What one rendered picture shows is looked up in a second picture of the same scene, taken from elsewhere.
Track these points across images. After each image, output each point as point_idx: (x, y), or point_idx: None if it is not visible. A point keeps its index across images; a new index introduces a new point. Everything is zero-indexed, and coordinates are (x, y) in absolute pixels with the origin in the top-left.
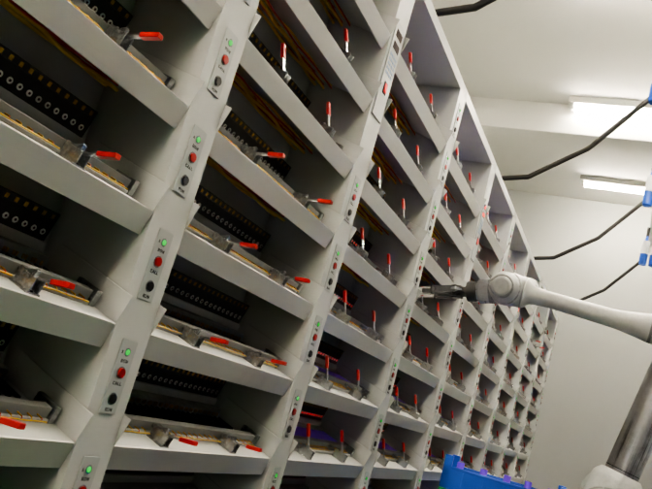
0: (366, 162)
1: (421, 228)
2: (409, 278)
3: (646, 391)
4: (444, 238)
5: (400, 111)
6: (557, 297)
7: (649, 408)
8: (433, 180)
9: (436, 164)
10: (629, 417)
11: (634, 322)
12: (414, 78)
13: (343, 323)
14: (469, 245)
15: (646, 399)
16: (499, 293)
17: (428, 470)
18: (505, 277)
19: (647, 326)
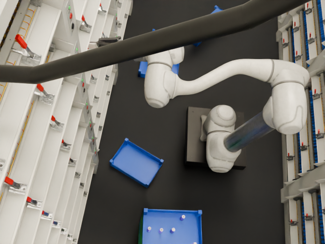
0: None
1: (72, 76)
2: (79, 101)
3: (252, 133)
4: None
5: None
6: (199, 89)
7: (252, 139)
8: (64, 44)
9: (59, 29)
10: (240, 136)
11: (255, 76)
12: (4, 161)
13: (59, 234)
14: None
15: (252, 136)
16: (154, 107)
17: (119, 32)
18: (157, 101)
19: (264, 80)
